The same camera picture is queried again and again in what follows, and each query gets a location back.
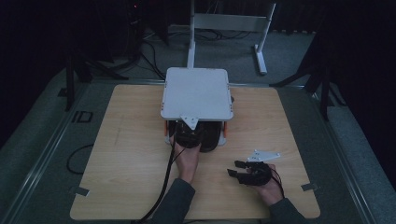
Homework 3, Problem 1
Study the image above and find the black floor cable loop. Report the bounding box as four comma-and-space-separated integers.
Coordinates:
65, 143, 95, 175

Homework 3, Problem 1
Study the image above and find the person's right hand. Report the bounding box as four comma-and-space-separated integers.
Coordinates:
248, 163, 285, 207

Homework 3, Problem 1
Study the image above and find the person's left hand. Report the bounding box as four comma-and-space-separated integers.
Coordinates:
170, 135, 202, 185

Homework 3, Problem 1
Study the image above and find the left hand-held gripper cable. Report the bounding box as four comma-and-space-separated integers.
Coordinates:
133, 140, 178, 224

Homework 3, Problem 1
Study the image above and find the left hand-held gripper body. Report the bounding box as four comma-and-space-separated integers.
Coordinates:
173, 115, 204, 149

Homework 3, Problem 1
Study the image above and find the grey tape piece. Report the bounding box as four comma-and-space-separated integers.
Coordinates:
74, 186, 91, 198
300, 182, 319, 192

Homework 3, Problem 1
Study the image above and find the hand-held gripper cable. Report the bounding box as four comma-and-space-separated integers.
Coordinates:
133, 140, 178, 224
270, 167, 286, 200

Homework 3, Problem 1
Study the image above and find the black cable bundle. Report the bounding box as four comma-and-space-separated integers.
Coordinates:
136, 38, 166, 81

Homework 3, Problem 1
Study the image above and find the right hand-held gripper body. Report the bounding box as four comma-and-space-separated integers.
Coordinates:
238, 149, 282, 188

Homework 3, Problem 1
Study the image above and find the right hand-held gripper cable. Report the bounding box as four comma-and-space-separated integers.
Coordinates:
270, 167, 286, 200

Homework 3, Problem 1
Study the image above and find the black tripod stand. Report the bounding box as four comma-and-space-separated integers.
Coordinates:
269, 31, 347, 123
63, 50, 129, 113

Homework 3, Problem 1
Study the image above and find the white two-tier shoe rack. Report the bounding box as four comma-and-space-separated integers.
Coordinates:
160, 66, 234, 147

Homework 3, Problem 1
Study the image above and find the white metal stand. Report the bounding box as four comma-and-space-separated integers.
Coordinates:
186, 0, 277, 76

